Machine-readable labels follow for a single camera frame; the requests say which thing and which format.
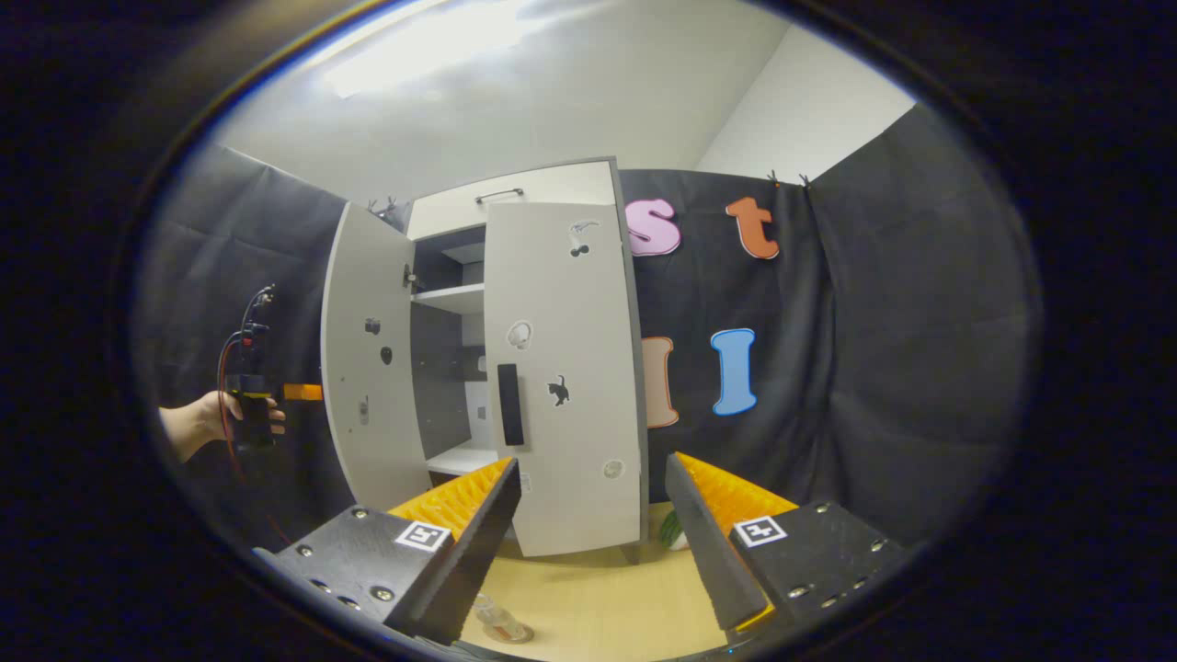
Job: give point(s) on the white cabinet door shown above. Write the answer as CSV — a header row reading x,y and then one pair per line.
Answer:
x,y
368,276
561,294

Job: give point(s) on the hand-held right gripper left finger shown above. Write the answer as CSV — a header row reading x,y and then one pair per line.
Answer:
x,y
469,552

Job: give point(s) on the white cabinet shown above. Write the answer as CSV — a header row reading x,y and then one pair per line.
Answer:
x,y
441,368

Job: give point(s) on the white cabinet drawer front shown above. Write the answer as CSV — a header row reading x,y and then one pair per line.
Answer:
x,y
552,184

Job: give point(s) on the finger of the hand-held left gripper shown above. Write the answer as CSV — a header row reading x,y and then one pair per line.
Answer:
x,y
303,393

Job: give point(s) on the black backdrop cloth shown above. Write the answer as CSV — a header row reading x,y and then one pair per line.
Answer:
x,y
874,368

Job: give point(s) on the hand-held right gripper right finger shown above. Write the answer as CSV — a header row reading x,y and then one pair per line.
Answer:
x,y
717,561

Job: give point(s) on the clear glass bottle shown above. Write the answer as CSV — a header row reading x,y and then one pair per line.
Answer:
x,y
492,611

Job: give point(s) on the white cabinet shelf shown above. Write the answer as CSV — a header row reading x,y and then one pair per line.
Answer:
x,y
460,458
455,298

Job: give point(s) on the green striped object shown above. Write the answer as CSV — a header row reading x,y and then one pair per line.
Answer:
x,y
671,531

